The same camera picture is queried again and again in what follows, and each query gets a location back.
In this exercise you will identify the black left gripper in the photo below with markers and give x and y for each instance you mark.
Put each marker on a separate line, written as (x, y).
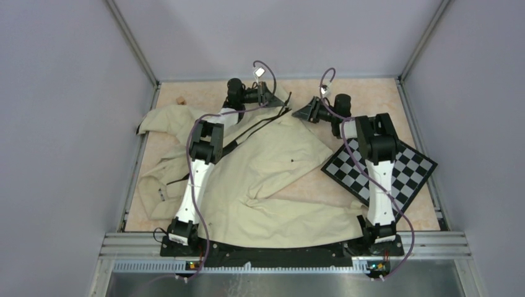
(266, 97)

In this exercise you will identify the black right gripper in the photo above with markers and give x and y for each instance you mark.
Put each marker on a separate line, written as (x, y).
(309, 112)

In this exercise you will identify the beige zip jacket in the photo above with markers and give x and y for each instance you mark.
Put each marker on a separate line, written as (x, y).
(238, 205)

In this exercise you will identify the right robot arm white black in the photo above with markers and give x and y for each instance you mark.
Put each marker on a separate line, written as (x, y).
(378, 145)

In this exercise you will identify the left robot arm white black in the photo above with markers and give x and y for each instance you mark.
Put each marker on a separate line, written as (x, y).
(204, 149)

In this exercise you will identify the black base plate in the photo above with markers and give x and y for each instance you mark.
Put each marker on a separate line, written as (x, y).
(337, 254)

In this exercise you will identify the aluminium frame rail front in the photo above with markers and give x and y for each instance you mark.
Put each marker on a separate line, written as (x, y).
(145, 252)

